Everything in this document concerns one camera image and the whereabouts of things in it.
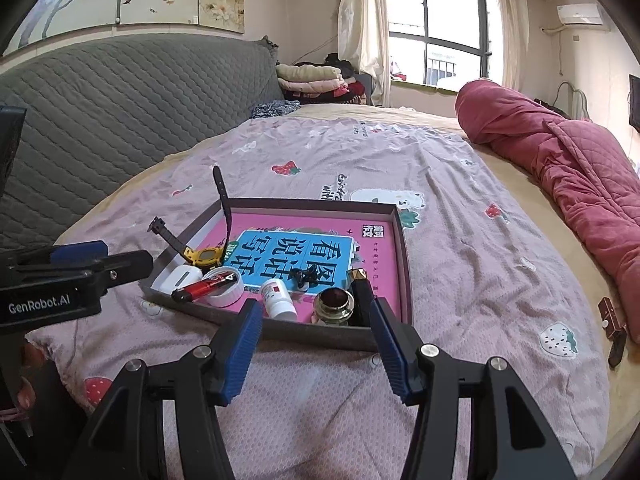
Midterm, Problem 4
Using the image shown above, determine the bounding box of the white plastic jar lid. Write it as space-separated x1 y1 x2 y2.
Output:
198 266 244 309

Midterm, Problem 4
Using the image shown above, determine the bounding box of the white pill bottle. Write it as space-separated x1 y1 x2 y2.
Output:
260 278 297 322

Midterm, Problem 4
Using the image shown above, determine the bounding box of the red black tube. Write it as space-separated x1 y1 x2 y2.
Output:
171 271 238 302

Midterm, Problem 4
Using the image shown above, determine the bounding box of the white earbuds case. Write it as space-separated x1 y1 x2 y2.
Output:
151 264 203 296

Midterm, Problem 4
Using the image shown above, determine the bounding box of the brass metal fitting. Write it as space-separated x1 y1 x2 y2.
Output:
311 287 355 326

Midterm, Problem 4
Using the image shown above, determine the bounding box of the black hair claw clip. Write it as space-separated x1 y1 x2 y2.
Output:
288 263 320 292

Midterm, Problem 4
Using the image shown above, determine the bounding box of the person's left hand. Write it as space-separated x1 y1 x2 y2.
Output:
16 342 48 411

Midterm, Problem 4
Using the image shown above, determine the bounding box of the black gold lighter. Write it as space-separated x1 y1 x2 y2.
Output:
348 269 375 327

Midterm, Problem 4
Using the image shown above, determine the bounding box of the yellow black wrist watch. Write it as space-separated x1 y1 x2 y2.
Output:
146 164 234 268

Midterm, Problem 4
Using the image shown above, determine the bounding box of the grey cardboard box tray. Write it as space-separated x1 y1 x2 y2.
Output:
140 198 412 352

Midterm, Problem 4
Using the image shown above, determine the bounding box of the pink patterned bed sheet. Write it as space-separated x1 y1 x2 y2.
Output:
24 114 614 480

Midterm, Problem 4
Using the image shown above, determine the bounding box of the pink and blue book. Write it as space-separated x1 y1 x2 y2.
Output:
224 209 402 323

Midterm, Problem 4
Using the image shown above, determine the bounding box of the grey quilted headboard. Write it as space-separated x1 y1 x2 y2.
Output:
1 34 282 249

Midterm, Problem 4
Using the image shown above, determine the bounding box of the brown small box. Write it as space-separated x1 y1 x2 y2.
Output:
598 297 627 370

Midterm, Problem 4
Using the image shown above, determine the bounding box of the dark patterned folded cloth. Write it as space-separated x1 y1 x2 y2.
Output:
250 100 300 119

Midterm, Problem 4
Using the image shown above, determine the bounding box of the red quilted duvet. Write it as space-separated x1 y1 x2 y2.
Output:
456 79 639 341

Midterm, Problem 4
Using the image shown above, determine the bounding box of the stack of folded clothes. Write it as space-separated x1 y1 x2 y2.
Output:
276 53 374 105

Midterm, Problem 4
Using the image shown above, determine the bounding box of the cream curtain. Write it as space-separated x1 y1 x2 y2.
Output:
337 0 390 107

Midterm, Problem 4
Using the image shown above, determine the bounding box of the white air conditioner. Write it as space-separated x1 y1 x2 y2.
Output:
556 3 605 26

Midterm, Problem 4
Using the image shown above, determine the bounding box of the window with dark frame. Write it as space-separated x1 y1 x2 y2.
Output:
386 0 491 92

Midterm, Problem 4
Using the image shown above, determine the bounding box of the black wall television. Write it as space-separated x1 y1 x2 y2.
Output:
629 75 640 132

